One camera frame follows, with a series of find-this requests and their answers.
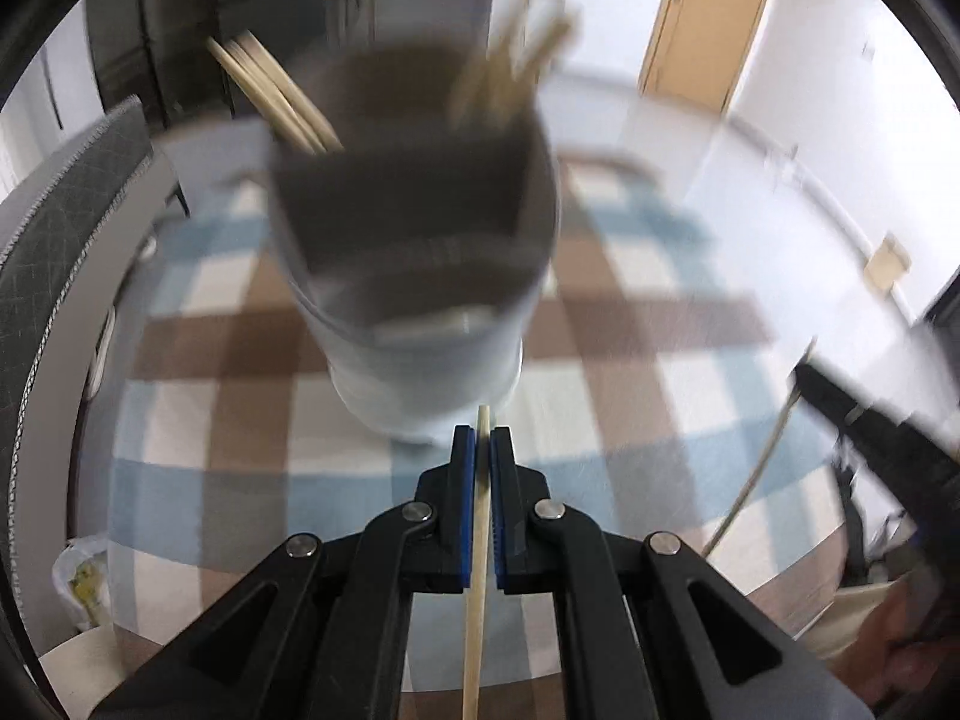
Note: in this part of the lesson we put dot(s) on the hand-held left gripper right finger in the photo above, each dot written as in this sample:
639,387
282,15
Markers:
501,517

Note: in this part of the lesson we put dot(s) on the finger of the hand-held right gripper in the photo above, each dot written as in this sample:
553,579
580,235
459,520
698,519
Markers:
829,390

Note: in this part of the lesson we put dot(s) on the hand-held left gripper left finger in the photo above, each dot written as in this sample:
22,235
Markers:
466,510

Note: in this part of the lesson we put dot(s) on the grey divided utensil holder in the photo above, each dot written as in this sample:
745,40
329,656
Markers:
420,382

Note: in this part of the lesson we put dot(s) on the bunch of wooden chopsticks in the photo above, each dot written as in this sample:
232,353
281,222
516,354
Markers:
277,90

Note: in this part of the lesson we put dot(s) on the person's right hand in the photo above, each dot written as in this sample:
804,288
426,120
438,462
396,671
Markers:
896,645

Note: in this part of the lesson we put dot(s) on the small cardboard box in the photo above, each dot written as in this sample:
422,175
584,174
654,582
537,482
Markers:
886,262

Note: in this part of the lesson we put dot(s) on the cream woven cloth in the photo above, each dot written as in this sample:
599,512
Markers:
79,675
847,615

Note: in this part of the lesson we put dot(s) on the plaid table mat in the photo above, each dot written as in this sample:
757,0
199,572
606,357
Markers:
637,360

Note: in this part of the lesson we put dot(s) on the white crumpled paper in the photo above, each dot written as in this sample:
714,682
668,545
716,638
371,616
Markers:
784,165

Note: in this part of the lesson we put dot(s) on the wooden door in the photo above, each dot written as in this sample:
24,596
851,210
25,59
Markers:
705,30

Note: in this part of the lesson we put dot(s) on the white plastic bag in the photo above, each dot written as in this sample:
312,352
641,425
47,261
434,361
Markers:
82,585

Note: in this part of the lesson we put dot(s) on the dark grey quilted bed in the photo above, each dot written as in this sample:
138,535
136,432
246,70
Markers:
67,202

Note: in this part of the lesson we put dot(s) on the dark glass cabinet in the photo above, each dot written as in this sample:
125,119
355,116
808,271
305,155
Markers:
165,15

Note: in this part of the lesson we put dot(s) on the white wardrobe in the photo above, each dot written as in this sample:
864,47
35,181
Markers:
45,105

